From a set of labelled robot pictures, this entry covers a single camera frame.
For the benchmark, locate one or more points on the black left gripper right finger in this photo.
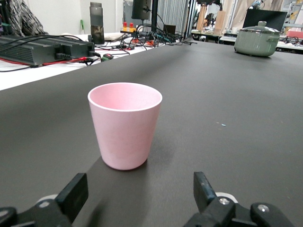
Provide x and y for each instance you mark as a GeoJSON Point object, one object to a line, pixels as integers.
{"type": "Point", "coordinates": [225, 215]}

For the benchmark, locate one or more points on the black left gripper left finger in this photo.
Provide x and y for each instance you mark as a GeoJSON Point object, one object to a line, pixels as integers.
{"type": "Point", "coordinates": [47, 212]}

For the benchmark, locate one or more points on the pink plastic cup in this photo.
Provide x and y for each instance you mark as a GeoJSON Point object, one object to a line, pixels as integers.
{"type": "Point", "coordinates": [123, 132]}

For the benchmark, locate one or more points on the dark grey table mat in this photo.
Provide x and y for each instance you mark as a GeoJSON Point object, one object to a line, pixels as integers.
{"type": "Point", "coordinates": [213, 106]}

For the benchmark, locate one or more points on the grey electronics boxes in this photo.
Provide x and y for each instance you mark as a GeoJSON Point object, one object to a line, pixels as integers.
{"type": "Point", "coordinates": [28, 49]}

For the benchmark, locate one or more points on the black adapter with green board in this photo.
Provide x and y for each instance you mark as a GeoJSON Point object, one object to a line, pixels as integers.
{"type": "Point", "coordinates": [106, 57]}

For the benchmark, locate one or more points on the sage green cooking pot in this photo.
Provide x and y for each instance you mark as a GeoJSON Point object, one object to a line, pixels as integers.
{"type": "Point", "coordinates": [253, 45]}

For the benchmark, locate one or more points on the green pen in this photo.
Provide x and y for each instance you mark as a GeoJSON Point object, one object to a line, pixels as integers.
{"type": "Point", "coordinates": [82, 26]}

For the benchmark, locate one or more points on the glass lid with tan knob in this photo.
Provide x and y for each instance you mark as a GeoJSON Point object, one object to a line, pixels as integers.
{"type": "Point", "coordinates": [259, 28]}

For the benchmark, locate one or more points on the small black box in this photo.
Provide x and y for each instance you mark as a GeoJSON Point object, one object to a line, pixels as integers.
{"type": "Point", "coordinates": [169, 29]}

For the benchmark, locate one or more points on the black white patterned garment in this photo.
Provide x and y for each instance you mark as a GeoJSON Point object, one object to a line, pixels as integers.
{"type": "Point", "coordinates": [26, 19]}

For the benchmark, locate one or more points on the grey tall bottle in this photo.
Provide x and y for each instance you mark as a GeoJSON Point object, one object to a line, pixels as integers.
{"type": "Point", "coordinates": [97, 23]}

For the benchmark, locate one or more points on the yellow box with red buttons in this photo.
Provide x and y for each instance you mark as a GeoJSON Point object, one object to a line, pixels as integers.
{"type": "Point", "coordinates": [128, 28]}

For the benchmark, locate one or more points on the black laptop screen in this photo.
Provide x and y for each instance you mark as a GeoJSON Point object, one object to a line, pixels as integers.
{"type": "Point", "coordinates": [265, 16]}

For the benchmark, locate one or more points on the black monitor on pole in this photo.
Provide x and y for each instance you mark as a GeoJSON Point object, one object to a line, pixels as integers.
{"type": "Point", "coordinates": [141, 9]}

